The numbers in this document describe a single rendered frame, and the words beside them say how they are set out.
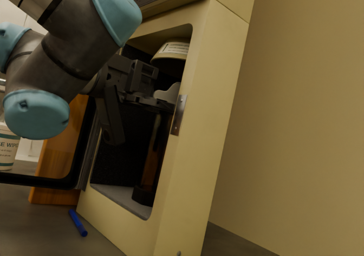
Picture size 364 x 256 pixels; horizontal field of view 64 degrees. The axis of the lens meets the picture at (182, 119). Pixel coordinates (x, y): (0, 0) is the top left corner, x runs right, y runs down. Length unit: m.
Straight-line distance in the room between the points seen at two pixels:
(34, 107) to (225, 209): 0.71
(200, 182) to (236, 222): 0.42
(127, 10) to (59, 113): 0.15
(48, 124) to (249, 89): 0.70
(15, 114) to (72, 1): 0.15
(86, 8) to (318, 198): 0.66
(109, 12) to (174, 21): 0.27
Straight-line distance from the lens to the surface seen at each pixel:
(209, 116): 0.52
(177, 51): 0.60
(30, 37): 0.50
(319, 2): 0.97
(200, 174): 0.53
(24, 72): 0.41
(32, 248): 0.56
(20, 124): 0.40
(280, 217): 0.85
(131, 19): 0.36
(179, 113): 0.49
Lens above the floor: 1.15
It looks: 5 degrees up
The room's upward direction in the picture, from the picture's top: 13 degrees clockwise
